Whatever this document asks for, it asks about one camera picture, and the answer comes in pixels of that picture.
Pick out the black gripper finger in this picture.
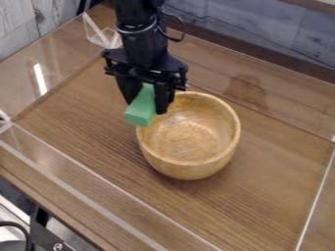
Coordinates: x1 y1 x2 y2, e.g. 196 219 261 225
155 81 187 115
116 76 143 104

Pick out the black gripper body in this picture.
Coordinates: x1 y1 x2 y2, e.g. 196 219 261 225
102 27 188 85

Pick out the green rectangular stick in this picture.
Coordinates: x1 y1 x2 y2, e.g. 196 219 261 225
126 83 156 126

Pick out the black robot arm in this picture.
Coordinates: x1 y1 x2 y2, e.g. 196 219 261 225
102 0 188 115

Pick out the wooden bowl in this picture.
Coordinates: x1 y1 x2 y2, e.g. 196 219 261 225
136 91 242 180

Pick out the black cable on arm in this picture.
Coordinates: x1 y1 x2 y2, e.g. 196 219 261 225
158 13 186 43

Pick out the clear acrylic enclosure wall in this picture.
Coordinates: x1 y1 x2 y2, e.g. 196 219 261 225
0 7 335 251

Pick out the black table leg bracket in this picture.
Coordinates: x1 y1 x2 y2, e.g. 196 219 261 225
31 208 75 251

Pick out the black cable lower left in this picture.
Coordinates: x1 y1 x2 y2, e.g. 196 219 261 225
0 221 34 251

